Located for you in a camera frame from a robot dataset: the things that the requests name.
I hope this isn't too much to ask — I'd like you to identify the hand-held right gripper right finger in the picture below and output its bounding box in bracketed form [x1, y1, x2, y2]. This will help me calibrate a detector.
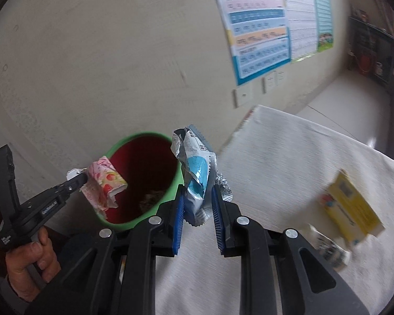
[211, 184, 370, 315]

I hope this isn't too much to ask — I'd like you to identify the green bordered wall poster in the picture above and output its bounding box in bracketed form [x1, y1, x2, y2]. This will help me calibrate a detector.
[307, 0, 335, 53]

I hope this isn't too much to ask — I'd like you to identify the blue white foil wrapper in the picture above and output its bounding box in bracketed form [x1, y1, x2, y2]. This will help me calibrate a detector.
[170, 124, 234, 228]

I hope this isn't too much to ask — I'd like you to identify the pink printed wrapper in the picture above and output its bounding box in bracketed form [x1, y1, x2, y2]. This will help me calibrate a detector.
[67, 156, 128, 220]

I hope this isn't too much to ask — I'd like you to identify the grid chart wall poster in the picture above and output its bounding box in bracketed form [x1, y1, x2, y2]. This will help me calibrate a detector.
[279, 0, 317, 63]

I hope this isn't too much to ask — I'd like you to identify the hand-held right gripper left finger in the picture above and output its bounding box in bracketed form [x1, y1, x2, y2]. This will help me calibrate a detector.
[24, 184, 188, 315]

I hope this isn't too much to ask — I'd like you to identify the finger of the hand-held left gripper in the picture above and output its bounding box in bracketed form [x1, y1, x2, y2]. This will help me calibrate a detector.
[18, 172, 89, 234]

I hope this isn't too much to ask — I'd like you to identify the person's left hand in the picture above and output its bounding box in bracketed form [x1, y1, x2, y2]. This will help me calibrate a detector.
[5, 228, 61, 302]

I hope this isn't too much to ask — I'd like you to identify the green bin with red inside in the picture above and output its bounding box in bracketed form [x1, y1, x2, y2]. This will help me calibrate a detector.
[95, 132, 186, 233]

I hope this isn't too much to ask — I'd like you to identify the dark shelf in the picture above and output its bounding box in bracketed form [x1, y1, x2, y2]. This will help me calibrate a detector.
[347, 7, 394, 87]

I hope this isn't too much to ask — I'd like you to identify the yellow cardboard box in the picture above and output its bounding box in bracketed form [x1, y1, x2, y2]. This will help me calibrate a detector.
[320, 169, 386, 246]

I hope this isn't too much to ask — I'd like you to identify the blue bordered wall poster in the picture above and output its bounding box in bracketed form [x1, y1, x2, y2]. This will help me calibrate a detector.
[208, 0, 292, 86]

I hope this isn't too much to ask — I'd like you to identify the small white printed packet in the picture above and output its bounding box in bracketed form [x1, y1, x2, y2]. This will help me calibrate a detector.
[304, 223, 352, 273]

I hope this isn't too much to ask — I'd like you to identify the white cloth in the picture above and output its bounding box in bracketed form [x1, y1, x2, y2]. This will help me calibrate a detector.
[153, 104, 394, 315]

